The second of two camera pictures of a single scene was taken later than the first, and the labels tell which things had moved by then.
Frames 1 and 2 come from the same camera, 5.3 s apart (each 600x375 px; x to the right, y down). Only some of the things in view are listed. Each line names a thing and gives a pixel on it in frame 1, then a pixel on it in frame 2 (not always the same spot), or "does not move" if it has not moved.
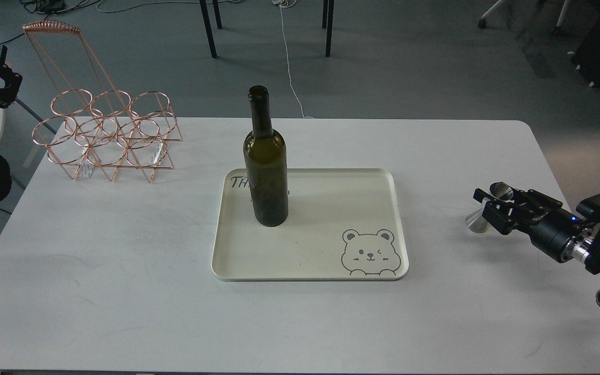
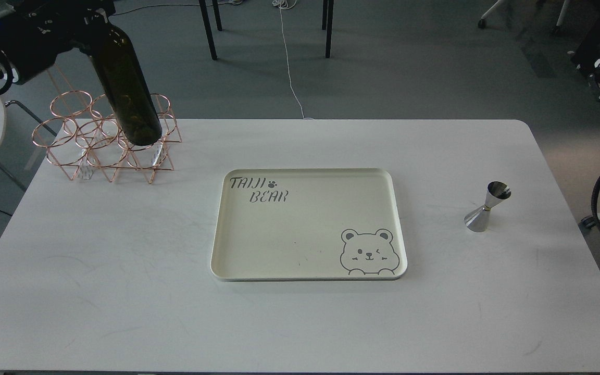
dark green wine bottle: [265, 164] → [119, 64]
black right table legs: [327, 22] does not move
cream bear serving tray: [342, 224] does not move
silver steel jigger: [475, 221] does not move
